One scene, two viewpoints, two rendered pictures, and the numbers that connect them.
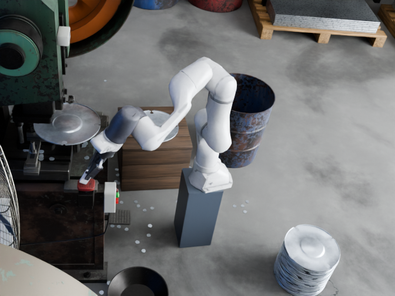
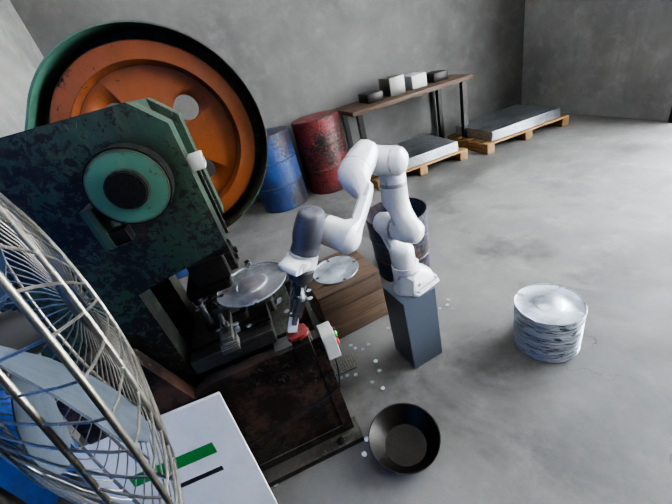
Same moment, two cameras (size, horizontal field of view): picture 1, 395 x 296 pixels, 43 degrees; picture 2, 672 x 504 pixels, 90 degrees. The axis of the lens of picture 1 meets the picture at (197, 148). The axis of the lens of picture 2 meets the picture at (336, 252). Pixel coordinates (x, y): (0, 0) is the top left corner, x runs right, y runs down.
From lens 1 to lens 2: 0.99 m
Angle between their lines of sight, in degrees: 12
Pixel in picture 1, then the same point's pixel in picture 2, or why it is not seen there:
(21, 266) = not seen: outside the picture
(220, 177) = (425, 274)
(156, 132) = (351, 224)
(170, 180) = (371, 311)
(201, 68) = (365, 144)
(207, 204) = (424, 309)
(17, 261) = not seen: outside the picture
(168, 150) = (359, 282)
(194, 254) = (433, 368)
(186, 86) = (357, 166)
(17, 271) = not seen: outside the picture
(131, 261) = (376, 404)
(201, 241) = (432, 351)
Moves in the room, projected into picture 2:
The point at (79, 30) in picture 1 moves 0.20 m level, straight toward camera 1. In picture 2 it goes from (228, 193) to (235, 206)
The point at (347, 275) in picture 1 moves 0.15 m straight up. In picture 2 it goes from (589, 319) to (594, 298)
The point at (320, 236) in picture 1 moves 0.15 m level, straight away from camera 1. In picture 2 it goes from (547, 290) to (540, 272)
